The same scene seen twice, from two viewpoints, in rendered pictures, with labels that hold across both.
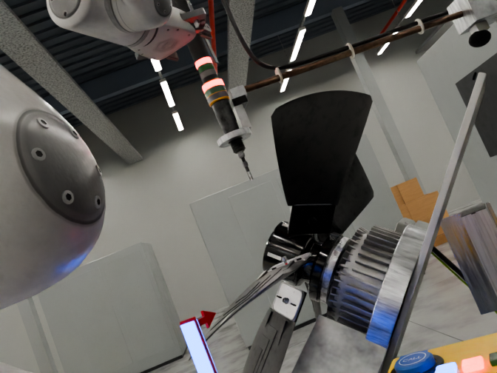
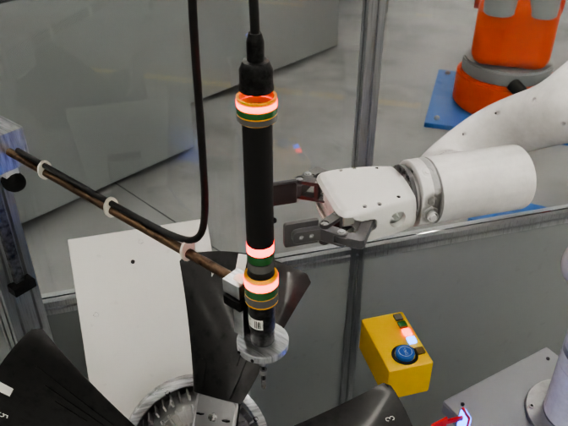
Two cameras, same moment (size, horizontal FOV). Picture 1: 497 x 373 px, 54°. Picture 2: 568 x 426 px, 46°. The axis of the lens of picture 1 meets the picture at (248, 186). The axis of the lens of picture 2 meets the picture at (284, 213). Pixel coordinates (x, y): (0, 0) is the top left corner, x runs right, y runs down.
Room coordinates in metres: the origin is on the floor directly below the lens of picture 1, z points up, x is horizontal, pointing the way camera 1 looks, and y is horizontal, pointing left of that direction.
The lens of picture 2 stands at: (1.34, 0.50, 2.11)
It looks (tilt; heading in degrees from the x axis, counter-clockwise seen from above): 35 degrees down; 230
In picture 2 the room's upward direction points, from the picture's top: straight up
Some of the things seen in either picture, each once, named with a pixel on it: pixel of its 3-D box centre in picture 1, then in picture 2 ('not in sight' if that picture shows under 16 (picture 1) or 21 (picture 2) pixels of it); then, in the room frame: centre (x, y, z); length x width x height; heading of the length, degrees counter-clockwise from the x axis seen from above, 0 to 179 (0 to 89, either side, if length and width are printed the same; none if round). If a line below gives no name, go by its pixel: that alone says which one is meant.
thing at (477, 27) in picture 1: (478, 35); (13, 178); (1.04, -0.59, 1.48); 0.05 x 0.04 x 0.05; 100
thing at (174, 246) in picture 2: (353, 51); (108, 208); (0.99, -0.31, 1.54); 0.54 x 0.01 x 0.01; 100
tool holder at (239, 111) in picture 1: (231, 116); (256, 315); (0.94, -0.02, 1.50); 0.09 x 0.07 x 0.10; 100
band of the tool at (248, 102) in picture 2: not in sight; (257, 108); (0.94, -0.01, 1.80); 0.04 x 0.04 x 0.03
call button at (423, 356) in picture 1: (415, 365); (405, 353); (0.51, -0.09, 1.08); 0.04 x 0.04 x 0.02
